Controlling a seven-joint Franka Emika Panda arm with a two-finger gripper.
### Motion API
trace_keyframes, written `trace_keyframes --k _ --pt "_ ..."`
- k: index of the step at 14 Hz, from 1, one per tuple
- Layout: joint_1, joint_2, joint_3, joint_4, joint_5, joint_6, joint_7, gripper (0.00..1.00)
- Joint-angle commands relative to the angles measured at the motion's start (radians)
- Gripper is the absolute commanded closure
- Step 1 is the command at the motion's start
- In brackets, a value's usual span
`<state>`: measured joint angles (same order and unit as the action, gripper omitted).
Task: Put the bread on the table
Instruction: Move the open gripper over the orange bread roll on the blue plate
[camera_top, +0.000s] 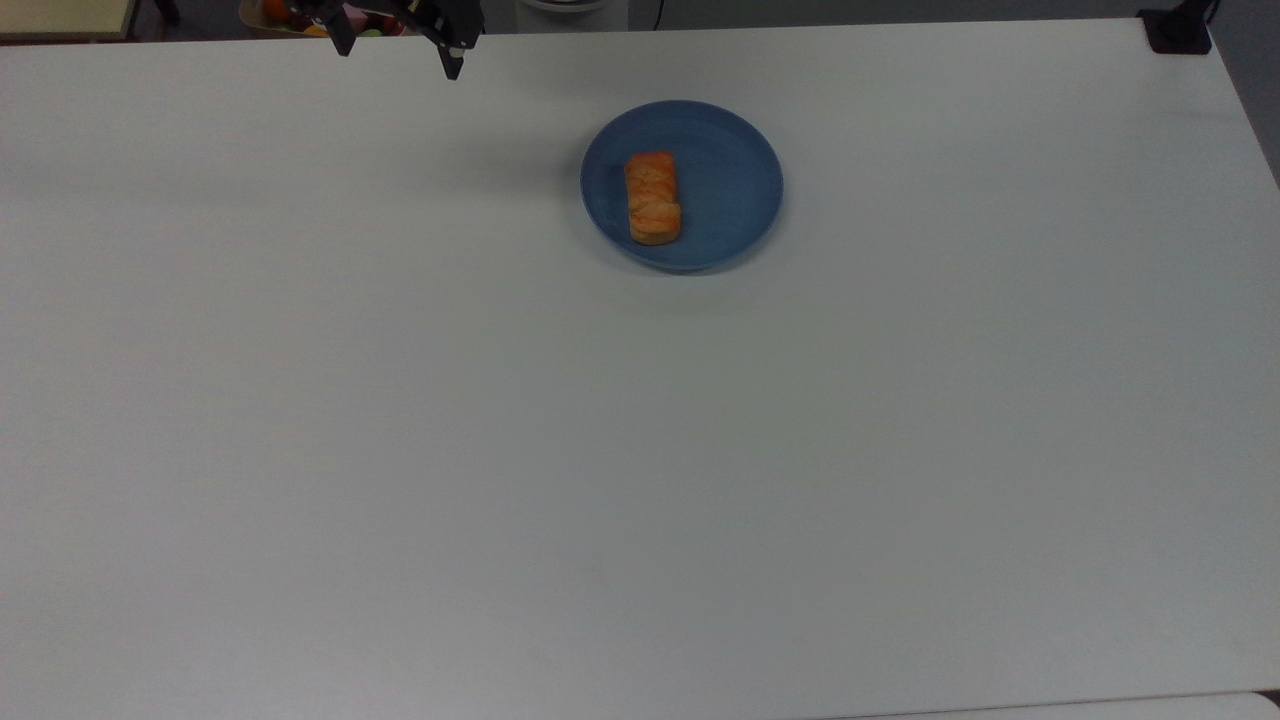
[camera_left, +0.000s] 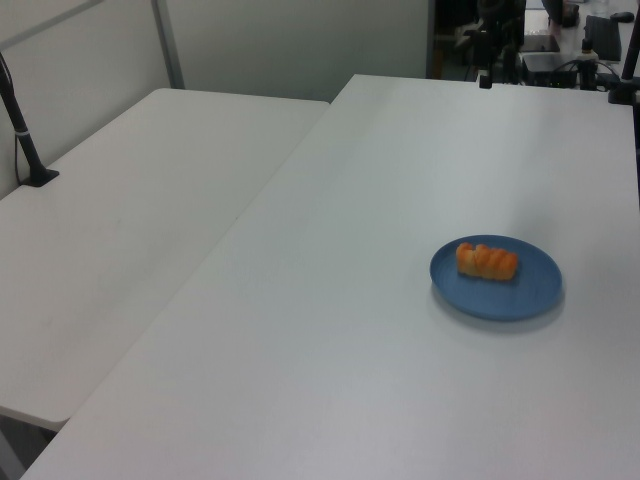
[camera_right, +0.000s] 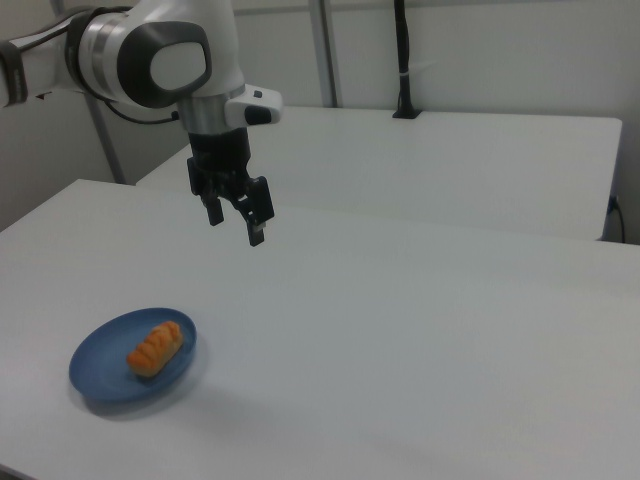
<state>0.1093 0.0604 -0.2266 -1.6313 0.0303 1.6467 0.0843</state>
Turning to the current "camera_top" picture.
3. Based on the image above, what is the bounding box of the white adjoining table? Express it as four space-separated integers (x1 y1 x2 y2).
850 689 1280 720

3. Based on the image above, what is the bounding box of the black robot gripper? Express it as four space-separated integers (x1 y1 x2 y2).
290 0 486 81

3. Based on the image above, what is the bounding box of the black corner clamp mount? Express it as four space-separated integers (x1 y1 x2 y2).
1138 0 1217 56

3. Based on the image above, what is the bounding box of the orange toy bread loaf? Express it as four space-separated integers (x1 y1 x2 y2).
624 151 683 247

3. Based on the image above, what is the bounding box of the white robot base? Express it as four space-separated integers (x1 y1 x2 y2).
515 0 630 33

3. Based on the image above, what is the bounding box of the yellow wooden side table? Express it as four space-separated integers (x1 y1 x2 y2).
0 0 139 43

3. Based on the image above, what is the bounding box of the blue round plate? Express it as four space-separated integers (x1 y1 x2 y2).
580 99 785 273

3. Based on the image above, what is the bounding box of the basket of colourful toy food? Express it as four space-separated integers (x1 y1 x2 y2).
238 0 411 39

